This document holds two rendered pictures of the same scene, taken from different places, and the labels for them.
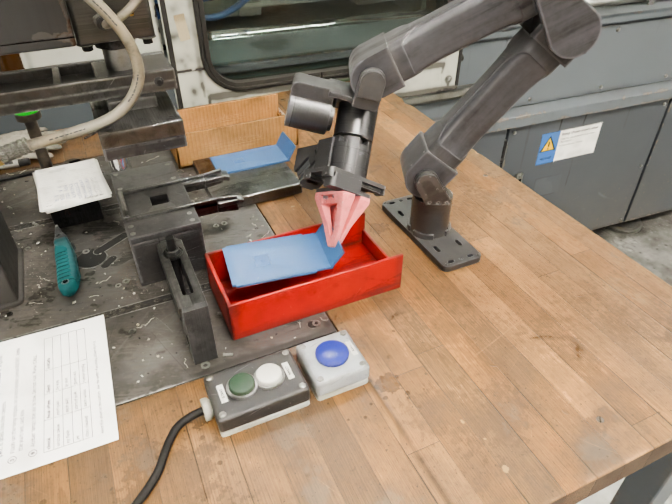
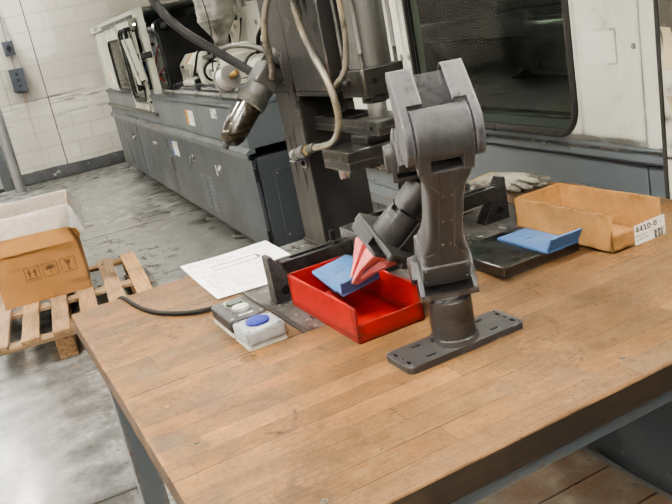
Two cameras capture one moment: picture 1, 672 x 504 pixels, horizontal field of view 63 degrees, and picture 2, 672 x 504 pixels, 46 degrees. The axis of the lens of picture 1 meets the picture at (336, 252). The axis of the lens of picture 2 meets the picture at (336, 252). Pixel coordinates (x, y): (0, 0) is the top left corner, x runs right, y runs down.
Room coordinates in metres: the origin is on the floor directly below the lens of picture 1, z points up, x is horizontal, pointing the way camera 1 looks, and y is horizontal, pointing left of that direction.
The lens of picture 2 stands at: (0.61, -1.18, 1.39)
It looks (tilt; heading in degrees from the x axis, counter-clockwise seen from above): 17 degrees down; 91
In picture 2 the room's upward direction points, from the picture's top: 11 degrees counter-clockwise
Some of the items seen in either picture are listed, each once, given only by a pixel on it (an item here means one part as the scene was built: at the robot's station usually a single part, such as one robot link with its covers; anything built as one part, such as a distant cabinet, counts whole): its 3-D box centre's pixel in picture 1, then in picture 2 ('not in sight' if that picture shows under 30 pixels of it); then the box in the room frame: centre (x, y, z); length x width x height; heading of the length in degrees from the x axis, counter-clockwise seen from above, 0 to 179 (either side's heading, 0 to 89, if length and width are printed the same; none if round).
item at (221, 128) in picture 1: (230, 130); (585, 216); (1.06, 0.22, 0.93); 0.25 x 0.13 x 0.08; 115
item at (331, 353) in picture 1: (332, 356); (258, 323); (0.44, 0.00, 0.93); 0.04 x 0.04 x 0.02
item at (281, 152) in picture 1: (252, 152); (538, 234); (0.95, 0.16, 0.93); 0.15 x 0.07 x 0.03; 114
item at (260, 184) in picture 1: (245, 176); (512, 250); (0.90, 0.17, 0.91); 0.17 x 0.16 x 0.02; 25
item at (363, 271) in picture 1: (304, 270); (351, 295); (0.60, 0.04, 0.93); 0.25 x 0.12 x 0.06; 115
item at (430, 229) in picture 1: (430, 212); (452, 318); (0.73, -0.15, 0.94); 0.20 x 0.07 x 0.08; 25
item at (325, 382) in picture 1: (332, 370); (261, 337); (0.44, 0.00, 0.90); 0.07 x 0.07 x 0.06; 25
